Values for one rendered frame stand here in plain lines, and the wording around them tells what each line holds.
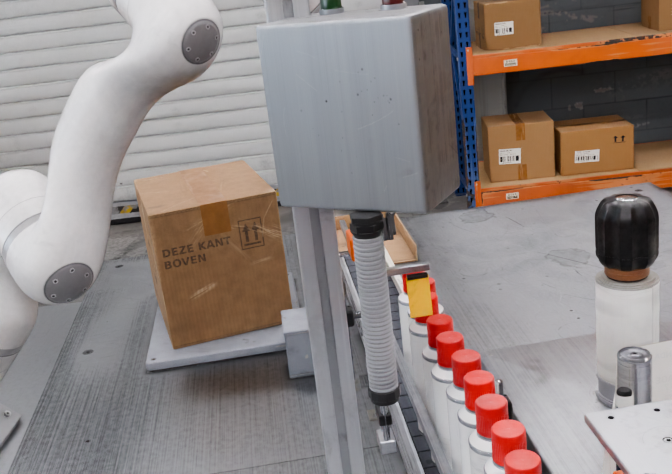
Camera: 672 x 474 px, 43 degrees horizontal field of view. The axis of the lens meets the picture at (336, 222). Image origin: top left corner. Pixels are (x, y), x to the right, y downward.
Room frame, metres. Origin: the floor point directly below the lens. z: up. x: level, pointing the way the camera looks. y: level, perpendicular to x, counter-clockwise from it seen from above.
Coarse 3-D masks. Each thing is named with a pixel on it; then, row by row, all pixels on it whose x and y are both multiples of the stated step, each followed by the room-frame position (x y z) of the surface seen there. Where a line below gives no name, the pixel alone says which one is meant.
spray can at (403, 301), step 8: (416, 272) 1.13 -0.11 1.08; (400, 296) 1.15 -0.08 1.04; (400, 304) 1.14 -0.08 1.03; (408, 304) 1.12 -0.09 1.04; (400, 312) 1.14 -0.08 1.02; (400, 320) 1.14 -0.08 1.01; (408, 328) 1.13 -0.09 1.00; (408, 336) 1.13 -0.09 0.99; (408, 344) 1.13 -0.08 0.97; (408, 352) 1.13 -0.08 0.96; (408, 360) 1.13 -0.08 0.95; (408, 368) 1.13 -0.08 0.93
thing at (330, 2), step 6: (324, 0) 0.89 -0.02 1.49; (330, 0) 0.89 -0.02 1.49; (336, 0) 0.89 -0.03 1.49; (324, 6) 0.89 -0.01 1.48; (330, 6) 0.89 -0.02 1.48; (336, 6) 0.89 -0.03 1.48; (342, 6) 0.90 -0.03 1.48; (324, 12) 0.89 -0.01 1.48; (330, 12) 0.88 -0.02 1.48; (336, 12) 0.88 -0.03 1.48; (342, 12) 0.89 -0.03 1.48
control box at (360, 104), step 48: (288, 48) 0.84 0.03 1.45; (336, 48) 0.81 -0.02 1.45; (384, 48) 0.79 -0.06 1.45; (432, 48) 0.81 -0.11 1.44; (288, 96) 0.84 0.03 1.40; (336, 96) 0.82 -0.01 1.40; (384, 96) 0.79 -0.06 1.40; (432, 96) 0.80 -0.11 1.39; (288, 144) 0.85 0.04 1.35; (336, 144) 0.82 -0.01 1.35; (384, 144) 0.79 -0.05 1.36; (432, 144) 0.80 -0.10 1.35; (288, 192) 0.85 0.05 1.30; (336, 192) 0.82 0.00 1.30; (384, 192) 0.80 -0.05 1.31; (432, 192) 0.79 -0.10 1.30
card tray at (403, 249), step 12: (336, 216) 2.11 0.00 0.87; (348, 216) 2.11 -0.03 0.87; (384, 216) 2.12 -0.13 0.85; (396, 216) 2.06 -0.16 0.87; (336, 228) 2.11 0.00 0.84; (348, 228) 2.11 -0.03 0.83; (396, 228) 2.07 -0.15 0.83; (396, 240) 1.98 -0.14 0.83; (408, 240) 1.91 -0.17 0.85; (396, 252) 1.89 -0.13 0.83; (408, 252) 1.88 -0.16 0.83
